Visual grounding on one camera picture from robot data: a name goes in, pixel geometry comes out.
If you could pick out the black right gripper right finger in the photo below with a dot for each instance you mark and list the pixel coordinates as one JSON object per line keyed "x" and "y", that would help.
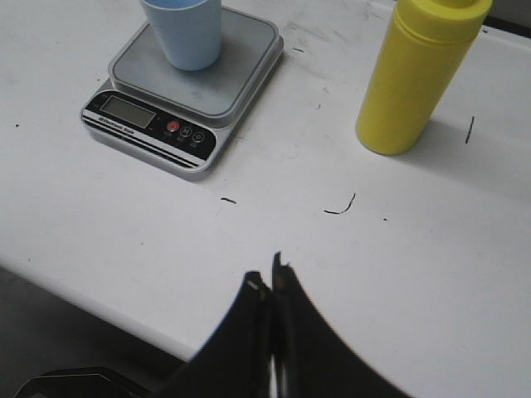
{"x": 311, "y": 359}

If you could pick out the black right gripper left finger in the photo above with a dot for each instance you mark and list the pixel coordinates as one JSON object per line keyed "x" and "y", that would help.
{"x": 235, "y": 360}

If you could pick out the light blue plastic cup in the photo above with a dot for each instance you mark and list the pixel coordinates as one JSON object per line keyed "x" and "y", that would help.
{"x": 189, "y": 32}

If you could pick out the yellow squeeze bottle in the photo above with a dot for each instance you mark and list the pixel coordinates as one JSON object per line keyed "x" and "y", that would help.
{"x": 425, "y": 44}

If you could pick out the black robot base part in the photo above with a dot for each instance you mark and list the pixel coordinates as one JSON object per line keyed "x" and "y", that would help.
{"x": 82, "y": 382}

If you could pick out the silver digital kitchen scale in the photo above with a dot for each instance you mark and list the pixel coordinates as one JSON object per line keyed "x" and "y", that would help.
{"x": 181, "y": 121}

